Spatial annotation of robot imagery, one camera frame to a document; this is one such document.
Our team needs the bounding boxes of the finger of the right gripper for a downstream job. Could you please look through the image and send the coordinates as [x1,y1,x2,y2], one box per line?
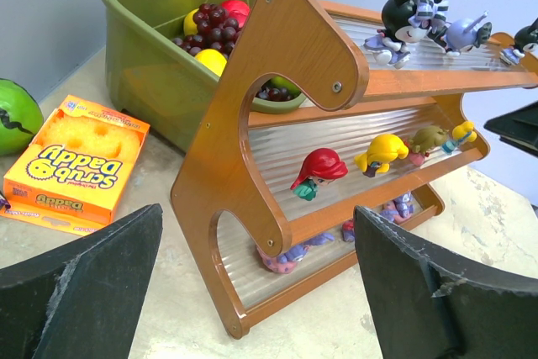
[484,102,538,156]

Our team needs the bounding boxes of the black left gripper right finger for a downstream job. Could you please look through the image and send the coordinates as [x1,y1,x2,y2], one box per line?
[354,206,537,358]

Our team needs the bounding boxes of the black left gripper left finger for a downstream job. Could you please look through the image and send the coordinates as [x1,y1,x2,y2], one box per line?
[1,203,163,358]

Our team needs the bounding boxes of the yellow blue small duck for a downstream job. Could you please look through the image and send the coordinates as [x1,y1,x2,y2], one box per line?
[440,121,477,155]

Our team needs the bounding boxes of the black figure toy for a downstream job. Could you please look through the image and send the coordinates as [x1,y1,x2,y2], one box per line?
[500,19,538,66]

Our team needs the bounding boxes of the brown round toy figure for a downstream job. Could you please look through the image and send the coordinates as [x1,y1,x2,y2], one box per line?
[404,125,448,166]

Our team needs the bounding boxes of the purple bunny pink base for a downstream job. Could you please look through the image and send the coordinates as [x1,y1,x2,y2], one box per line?
[380,192,414,224]

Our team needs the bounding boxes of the purple bunny red bow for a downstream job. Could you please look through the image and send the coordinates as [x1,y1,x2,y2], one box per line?
[341,219,355,242]

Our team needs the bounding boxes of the purple figure dark wings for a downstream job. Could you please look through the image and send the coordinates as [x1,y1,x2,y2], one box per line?
[428,11,492,58]

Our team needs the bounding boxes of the yellow duck toy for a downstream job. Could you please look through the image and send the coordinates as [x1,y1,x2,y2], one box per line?
[354,134,409,178]

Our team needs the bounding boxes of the purple figure pink donut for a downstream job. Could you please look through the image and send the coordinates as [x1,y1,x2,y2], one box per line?
[256,232,335,274]

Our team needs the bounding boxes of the black-headed purple striped figure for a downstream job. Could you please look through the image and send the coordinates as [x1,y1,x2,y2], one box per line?
[363,0,449,69]

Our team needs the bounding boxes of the red heart toy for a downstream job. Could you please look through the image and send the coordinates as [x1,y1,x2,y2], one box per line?
[290,148,348,201]

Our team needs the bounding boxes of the orange three-tier ribbed shelf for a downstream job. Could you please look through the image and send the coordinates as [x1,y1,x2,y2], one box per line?
[171,0,537,338]

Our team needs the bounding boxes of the orange snack box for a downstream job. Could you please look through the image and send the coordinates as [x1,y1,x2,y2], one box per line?
[1,95,150,235]

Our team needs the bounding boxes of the green watermelon ball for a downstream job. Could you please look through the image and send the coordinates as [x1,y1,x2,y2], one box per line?
[0,78,44,156]

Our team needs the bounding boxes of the green plastic bin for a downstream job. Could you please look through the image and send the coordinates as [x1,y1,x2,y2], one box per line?
[98,0,308,154]

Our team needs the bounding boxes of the green plastic lime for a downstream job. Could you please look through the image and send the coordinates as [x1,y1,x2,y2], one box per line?
[270,76,301,98]

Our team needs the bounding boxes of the yellow plastic lemon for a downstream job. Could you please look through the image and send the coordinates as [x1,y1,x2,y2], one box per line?
[194,49,227,77]

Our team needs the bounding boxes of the yellow lemon behind grapes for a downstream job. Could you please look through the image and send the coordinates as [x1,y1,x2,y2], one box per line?
[183,8,198,36]

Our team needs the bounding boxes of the dark purple grape bunch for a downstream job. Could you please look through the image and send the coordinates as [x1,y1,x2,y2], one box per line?
[171,2,295,103]

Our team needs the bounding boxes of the red dragon fruit toy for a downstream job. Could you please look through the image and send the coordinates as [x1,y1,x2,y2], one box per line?
[221,0,251,29]

